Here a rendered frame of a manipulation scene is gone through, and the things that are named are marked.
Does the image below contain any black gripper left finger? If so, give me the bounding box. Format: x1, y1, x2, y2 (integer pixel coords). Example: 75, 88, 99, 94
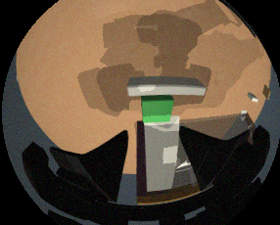
49, 131, 129, 203

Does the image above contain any small tan cube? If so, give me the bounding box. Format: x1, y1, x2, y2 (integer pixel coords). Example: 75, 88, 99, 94
263, 84, 270, 101

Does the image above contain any small green block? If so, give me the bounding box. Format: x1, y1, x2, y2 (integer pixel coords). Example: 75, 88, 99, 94
141, 94, 174, 122

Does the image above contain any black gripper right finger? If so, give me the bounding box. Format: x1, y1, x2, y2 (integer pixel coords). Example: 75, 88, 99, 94
179, 126, 251, 192

